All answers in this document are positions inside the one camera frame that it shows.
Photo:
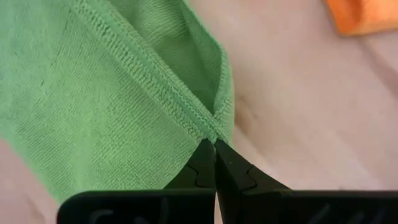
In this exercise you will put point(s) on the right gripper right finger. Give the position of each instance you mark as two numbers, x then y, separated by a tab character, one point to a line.
236	171

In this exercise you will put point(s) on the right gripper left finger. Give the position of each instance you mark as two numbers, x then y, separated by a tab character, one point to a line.
202	168

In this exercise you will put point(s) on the green microfiber towel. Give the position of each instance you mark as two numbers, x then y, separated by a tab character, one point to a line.
93	93

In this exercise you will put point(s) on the orange microfiber towel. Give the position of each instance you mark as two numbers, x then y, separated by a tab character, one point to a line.
363	15

